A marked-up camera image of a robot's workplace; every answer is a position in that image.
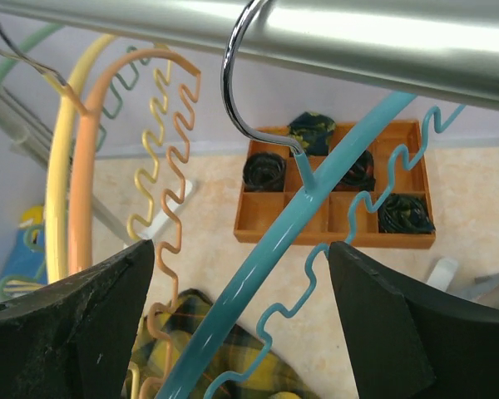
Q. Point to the dark rolled sock left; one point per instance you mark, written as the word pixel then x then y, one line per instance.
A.
pixel 264 172

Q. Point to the blue folded cloth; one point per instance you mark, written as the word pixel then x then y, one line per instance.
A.
pixel 25 269

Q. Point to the green hanger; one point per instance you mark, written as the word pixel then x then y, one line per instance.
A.
pixel 25 54

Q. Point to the dark rolled sock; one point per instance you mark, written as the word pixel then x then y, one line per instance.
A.
pixel 264 172
pixel 405 214
pixel 361 173

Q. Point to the yellow plaid shirt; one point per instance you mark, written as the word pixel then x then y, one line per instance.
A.
pixel 273 378

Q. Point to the grey shirt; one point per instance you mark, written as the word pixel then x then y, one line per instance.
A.
pixel 487 291

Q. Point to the orange hanger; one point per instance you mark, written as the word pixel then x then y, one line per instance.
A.
pixel 74 338

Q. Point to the dark rolled sock middle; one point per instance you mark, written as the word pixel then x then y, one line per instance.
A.
pixel 361 173

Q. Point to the dark rolled sock right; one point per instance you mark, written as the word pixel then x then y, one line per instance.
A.
pixel 405 214

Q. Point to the camouflage rolled sock top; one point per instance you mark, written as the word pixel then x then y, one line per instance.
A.
pixel 313 131

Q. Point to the blue hanger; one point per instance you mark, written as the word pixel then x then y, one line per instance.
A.
pixel 285 229

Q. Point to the yellow hanger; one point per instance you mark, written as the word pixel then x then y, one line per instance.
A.
pixel 79 224

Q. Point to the white metal clothes rack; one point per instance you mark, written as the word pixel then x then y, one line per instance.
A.
pixel 443 49

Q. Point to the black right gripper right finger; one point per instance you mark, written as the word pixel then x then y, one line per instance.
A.
pixel 406 339

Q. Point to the wooden compartment tray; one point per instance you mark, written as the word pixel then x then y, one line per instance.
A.
pixel 258 210

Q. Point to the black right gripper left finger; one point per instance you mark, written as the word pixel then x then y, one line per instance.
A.
pixel 73 338

